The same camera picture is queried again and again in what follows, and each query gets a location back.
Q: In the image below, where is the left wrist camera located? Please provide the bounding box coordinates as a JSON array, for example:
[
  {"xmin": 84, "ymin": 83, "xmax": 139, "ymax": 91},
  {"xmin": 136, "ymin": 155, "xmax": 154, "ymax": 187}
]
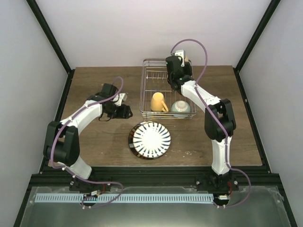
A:
[{"xmin": 113, "ymin": 93, "xmax": 127, "ymax": 106}]

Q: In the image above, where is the light blue slotted cable duct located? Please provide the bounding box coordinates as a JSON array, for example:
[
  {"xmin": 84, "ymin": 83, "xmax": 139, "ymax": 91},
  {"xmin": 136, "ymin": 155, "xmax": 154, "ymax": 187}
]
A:
[{"xmin": 35, "ymin": 193, "xmax": 214, "ymax": 204}]

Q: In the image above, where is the celadon green bowl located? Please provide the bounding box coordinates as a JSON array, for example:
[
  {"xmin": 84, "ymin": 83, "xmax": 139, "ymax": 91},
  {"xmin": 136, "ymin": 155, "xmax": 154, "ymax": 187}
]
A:
[{"xmin": 171, "ymin": 100, "xmax": 191, "ymax": 118}]

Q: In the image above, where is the yellow mug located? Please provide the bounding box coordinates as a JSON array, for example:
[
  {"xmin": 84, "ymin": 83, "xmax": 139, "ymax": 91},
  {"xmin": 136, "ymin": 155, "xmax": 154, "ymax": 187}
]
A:
[{"xmin": 151, "ymin": 92, "xmax": 169, "ymax": 112}]

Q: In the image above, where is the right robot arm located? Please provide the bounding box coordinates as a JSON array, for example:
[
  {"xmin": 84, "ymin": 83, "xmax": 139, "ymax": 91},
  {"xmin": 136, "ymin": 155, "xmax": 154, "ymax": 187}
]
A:
[{"xmin": 165, "ymin": 56, "xmax": 236, "ymax": 191}]

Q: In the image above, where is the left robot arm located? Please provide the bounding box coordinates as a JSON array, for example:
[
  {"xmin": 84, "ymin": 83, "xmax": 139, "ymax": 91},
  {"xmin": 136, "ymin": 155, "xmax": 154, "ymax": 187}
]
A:
[{"xmin": 44, "ymin": 83, "xmax": 133, "ymax": 191}]

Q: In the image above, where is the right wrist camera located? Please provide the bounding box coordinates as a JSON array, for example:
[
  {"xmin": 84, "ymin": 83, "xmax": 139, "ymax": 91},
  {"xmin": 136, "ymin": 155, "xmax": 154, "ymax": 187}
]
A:
[{"xmin": 174, "ymin": 50, "xmax": 186, "ymax": 67}]

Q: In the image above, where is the black aluminium frame rail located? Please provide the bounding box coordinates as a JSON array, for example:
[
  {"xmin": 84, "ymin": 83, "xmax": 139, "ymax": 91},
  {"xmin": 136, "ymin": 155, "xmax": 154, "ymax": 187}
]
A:
[{"xmin": 29, "ymin": 166, "xmax": 282, "ymax": 192}]

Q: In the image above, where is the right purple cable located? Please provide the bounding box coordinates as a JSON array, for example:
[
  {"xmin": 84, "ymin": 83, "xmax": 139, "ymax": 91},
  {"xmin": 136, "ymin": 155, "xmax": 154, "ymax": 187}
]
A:
[{"xmin": 170, "ymin": 38, "xmax": 252, "ymax": 209}]

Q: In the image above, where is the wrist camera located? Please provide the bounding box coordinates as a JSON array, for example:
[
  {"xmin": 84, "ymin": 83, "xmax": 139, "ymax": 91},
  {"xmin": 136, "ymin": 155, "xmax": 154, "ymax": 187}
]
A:
[
  {"xmin": 113, "ymin": 93, "xmax": 127, "ymax": 106},
  {"xmin": 174, "ymin": 50, "xmax": 186, "ymax": 67}
]

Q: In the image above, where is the left black frame post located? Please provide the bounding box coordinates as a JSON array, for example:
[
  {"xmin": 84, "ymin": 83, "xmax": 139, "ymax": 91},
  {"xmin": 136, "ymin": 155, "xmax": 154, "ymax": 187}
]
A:
[{"xmin": 26, "ymin": 0, "xmax": 71, "ymax": 71}]

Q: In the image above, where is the black frame post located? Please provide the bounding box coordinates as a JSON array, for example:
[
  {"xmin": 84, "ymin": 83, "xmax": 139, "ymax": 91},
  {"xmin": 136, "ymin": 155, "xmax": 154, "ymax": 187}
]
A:
[
  {"xmin": 235, "ymin": 0, "xmax": 281, "ymax": 71},
  {"xmin": 26, "ymin": 0, "xmax": 71, "ymax": 71}
]

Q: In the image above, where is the blue striped white plate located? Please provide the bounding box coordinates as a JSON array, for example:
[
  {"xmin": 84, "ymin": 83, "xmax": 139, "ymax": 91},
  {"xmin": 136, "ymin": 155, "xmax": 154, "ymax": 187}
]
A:
[{"xmin": 132, "ymin": 122, "xmax": 172, "ymax": 158}]

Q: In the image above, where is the right black frame post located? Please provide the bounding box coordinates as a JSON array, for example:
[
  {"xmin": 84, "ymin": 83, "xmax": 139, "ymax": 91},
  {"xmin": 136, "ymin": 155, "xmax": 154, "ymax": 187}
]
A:
[{"xmin": 235, "ymin": 0, "xmax": 281, "ymax": 71}]

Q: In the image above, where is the wire dish rack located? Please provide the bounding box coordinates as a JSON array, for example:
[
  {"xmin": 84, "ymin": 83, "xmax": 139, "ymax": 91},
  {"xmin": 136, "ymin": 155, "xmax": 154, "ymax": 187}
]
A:
[{"xmin": 140, "ymin": 58, "xmax": 197, "ymax": 119}]

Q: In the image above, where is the dark checkered rim plate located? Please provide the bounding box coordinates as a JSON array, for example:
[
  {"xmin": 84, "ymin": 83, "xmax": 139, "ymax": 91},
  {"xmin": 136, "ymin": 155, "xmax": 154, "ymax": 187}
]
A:
[{"xmin": 128, "ymin": 120, "xmax": 166, "ymax": 160}]

